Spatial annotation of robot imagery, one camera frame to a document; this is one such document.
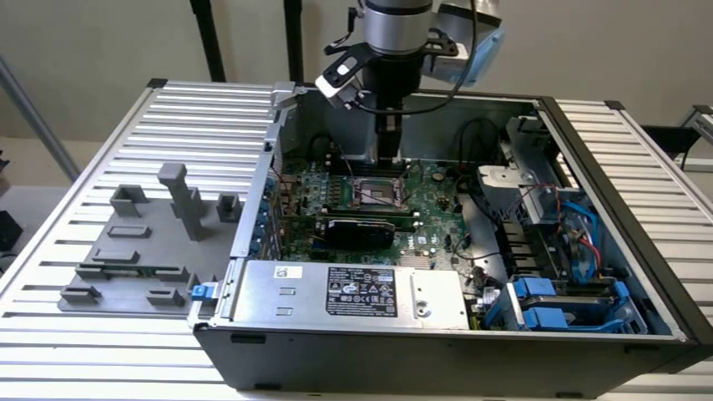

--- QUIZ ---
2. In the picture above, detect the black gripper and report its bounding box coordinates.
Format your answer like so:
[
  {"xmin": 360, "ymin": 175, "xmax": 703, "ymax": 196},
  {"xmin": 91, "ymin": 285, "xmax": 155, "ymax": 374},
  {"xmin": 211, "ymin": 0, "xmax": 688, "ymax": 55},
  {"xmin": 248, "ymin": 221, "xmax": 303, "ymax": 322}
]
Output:
[{"xmin": 360, "ymin": 53, "xmax": 424, "ymax": 166}]

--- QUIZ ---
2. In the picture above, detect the CPU socket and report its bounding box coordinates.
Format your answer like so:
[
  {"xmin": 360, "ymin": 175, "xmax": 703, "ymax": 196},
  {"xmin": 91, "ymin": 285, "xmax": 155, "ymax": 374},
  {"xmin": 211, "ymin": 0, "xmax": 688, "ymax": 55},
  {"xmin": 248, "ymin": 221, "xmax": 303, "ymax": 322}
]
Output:
[{"xmin": 343, "ymin": 175, "xmax": 409, "ymax": 209}]

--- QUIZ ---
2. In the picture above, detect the black RAM slots pair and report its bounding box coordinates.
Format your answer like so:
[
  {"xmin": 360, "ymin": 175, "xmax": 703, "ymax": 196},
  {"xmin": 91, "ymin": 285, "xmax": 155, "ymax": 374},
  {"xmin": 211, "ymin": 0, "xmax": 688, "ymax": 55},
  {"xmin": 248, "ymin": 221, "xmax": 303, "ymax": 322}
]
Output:
[{"xmin": 331, "ymin": 160, "xmax": 405, "ymax": 175}]

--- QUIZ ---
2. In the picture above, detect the silver drive cage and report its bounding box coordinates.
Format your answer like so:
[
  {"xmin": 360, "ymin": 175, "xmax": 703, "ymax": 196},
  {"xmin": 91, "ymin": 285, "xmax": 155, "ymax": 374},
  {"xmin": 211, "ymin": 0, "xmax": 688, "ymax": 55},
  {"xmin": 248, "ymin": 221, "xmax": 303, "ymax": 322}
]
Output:
[{"xmin": 476, "ymin": 115, "xmax": 584, "ymax": 225}]

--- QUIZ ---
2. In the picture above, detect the green motherboard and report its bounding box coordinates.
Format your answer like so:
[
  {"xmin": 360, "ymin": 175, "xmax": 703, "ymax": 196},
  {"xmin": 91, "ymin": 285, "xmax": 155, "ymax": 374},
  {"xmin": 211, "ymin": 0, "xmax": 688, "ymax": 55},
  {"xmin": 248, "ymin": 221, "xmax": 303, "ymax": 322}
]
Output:
[{"xmin": 267, "ymin": 156, "xmax": 485, "ymax": 272}]

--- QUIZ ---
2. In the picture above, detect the black graphics card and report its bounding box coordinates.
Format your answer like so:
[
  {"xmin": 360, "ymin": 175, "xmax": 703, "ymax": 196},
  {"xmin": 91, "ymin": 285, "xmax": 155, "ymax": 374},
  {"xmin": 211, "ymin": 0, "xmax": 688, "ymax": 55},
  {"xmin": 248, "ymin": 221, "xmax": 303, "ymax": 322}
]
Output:
[{"xmin": 323, "ymin": 217, "xmax": 397, "ymax": 252}]

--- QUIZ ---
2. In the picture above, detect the silver power supply unit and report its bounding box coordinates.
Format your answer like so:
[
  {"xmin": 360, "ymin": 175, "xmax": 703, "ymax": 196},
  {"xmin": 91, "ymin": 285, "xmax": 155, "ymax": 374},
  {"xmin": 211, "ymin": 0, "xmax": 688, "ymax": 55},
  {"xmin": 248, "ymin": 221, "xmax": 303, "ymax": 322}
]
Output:
[{"xmin": 222, "ymin": 259, "xmax": 471, "ymax": 331}]

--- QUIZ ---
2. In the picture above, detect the blue disk bay caddy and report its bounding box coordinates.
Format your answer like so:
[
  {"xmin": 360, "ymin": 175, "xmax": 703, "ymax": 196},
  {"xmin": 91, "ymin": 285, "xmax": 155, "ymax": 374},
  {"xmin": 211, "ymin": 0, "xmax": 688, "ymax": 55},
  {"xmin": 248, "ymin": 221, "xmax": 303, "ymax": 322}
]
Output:
[
  {"xmin": 523, "ymin": 307, "xmax": 571, "ymax": 331},
  {"xmin": 512, "ymin": 276, "xmax": 569, "ymax": 300}
]

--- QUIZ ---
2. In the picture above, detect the grey parts rack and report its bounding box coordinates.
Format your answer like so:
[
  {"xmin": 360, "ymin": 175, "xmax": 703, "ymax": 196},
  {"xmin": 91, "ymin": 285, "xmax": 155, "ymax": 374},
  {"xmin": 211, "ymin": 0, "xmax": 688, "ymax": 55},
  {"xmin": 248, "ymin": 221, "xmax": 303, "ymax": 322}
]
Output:
[{"xmin": 58, "ymin": 162, "xmax": 247, "ymax": 313}]

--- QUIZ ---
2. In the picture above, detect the blue case latch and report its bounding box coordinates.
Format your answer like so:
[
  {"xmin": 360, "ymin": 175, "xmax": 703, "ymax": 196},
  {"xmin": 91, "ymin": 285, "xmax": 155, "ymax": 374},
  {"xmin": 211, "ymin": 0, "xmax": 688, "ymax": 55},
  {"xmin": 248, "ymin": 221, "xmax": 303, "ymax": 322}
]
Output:
[{"xmin": 188, "ymin": 282, "xmax": 218, "ymax": 302}]

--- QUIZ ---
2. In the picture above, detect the grey slanted metal pole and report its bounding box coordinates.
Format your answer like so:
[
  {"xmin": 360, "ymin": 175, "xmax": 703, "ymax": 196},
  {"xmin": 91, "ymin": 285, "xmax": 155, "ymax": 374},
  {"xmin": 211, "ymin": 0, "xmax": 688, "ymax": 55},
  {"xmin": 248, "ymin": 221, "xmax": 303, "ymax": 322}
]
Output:
[{"xmin": 0, "ymin": 56, "xmax": 80, "ymax": 181}]

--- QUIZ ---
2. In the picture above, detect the green RAM stick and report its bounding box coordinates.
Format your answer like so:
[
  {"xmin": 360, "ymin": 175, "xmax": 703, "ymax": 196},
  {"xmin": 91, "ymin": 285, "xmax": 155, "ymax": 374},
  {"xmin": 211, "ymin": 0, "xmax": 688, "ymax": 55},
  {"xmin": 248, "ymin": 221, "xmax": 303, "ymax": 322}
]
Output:
[{"xmin": 103, "ymin": 266, "xmax": 162, "ymax": 278}]

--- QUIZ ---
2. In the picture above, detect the black open PC case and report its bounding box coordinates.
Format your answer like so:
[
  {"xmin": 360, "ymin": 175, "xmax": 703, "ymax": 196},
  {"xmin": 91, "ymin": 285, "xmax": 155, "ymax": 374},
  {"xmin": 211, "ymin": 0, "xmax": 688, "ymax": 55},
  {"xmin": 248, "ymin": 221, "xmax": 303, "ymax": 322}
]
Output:
[{"xmin": 192, "ymin": 81, "xmax": 713, "ymax": 398}]

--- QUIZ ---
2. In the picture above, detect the black box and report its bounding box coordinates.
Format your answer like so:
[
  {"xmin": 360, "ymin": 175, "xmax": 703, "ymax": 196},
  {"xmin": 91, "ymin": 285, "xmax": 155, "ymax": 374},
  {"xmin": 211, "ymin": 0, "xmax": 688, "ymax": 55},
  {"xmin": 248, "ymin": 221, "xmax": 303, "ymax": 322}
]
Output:
[{"xmin": 0, "ymin": 211, "xmax": 24, "ymax": 252}]

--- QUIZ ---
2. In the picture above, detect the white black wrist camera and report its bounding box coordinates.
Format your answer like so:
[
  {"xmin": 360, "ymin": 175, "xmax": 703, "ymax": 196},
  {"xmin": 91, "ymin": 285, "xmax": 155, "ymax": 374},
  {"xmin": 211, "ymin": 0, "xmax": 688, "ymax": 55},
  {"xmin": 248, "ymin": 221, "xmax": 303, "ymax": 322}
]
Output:
[{"xmin": 315, "ymin": 41, "xmax": 373, "ymax": 110}]

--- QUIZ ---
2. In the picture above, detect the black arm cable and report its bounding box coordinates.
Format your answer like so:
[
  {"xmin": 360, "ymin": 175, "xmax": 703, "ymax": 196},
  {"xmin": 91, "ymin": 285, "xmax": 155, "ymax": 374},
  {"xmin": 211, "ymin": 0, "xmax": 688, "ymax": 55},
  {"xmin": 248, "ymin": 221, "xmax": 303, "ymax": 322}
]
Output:
[{"xmin": 356, "ymin": 0, "xmax": 481, "ymax": 114}]

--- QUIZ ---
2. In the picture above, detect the black looped wire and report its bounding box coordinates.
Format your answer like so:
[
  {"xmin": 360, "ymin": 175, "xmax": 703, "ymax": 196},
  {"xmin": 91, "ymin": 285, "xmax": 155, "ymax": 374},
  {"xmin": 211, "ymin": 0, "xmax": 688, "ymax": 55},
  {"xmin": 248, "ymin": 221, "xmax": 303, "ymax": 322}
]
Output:
[{"xmin": 455, "ymin": 118, "xmax": 507, "ymax": 170}]

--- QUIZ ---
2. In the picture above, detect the black upright post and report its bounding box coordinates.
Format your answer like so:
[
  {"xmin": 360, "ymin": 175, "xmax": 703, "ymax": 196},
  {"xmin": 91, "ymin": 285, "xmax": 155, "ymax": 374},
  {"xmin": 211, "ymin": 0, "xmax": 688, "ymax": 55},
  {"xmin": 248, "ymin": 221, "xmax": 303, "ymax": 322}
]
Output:
[
  {"xmin": 188, "ymin": 0, "xmax": 228, "ymax": 83},
  {"xmin": 281, "ymin": 0, "xmax": 307, "ymax": 83}
]

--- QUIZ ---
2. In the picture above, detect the blue disk wire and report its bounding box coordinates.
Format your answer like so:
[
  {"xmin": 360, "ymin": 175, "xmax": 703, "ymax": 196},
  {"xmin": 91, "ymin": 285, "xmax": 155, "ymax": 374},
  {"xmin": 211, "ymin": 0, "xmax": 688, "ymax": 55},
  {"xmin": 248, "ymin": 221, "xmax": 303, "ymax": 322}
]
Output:
[{"xmin": 560, "ymin": 200, "xmax": 601, "ymax": 268}]

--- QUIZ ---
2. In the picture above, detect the red disk wire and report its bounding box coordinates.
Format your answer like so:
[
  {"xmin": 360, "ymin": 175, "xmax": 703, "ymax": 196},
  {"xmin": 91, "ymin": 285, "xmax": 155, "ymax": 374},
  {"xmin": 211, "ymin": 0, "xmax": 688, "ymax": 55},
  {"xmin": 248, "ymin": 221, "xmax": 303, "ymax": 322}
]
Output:
[{"xmin": 573, "ymin": 236, "xmax": 604, "ymax": 279}]

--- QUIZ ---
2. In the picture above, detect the aluminium profile frame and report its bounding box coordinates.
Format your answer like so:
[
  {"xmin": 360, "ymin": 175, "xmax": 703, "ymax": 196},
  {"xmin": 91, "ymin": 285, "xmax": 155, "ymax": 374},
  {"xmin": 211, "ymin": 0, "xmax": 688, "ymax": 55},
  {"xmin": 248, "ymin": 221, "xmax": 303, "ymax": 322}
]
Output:
[{"xmin": 673, "ymin": 104, "xmax": 713, "ymax": 171}]

